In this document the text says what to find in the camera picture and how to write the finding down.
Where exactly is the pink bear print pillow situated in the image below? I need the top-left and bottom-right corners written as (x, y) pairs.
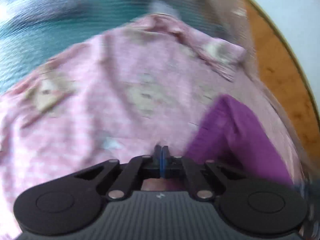
top-left (133, 14), bottom-right (246, 82)

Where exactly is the wooden bed frame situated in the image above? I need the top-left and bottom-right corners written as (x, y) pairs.
top-left (243, 0), bottom-right (319, 158)

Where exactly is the teal blue blanket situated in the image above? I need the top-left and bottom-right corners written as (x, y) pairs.
top-left (1, 0), bottom-right (228, 92)

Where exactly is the pink bear print bedsheet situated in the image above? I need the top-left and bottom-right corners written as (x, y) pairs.
top-left (1, 19), bottom-right (303, 239)

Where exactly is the purple garment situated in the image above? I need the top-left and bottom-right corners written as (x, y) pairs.
top-left (164, 94), bottom-right (295, 190)

